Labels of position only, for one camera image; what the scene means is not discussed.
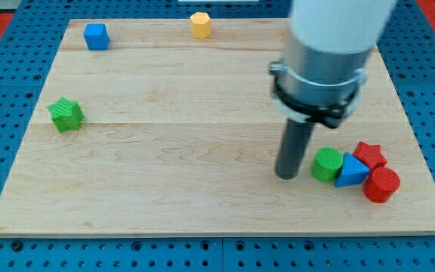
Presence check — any green cylinder block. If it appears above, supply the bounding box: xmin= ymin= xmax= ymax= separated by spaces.
xmin=310 ymin=147 xmax=344 ymax=182

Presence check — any green star block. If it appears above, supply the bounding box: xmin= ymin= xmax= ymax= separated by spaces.
xmin=47 ymin=97 xmax=85 ymax=133

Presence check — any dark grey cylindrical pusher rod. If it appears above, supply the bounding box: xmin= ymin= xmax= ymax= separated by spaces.
xmin=275 ymin=119 xmax=314 ymax=180

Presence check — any yellow hexagon block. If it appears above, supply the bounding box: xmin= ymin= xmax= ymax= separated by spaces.
xmin=190 ymin=12 xmax=211 ymax=39

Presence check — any red star block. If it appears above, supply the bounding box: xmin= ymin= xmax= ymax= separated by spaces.
xmin=353 ymin=141 xmax=387 ymax=170

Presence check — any red cylinder block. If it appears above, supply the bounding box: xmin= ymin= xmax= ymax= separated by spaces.
xmin=362 ymin=166 xmax=401 ymax=203

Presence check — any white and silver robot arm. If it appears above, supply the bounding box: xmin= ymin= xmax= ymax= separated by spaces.
xmin=269 ymin=0 xmax=396 ymax=128

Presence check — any light wooden board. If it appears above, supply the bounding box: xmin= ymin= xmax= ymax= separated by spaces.
xmin=0 ymin=19 xmax=435 ymax=239

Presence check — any blue cube block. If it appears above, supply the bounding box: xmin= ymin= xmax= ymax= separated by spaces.
xmin=84 ymin=23 xmax=110 ymax=50

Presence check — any blue triangle block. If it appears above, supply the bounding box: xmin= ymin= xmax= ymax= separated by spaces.
xmin=335 ymin=152 xmax=370 ymax=187

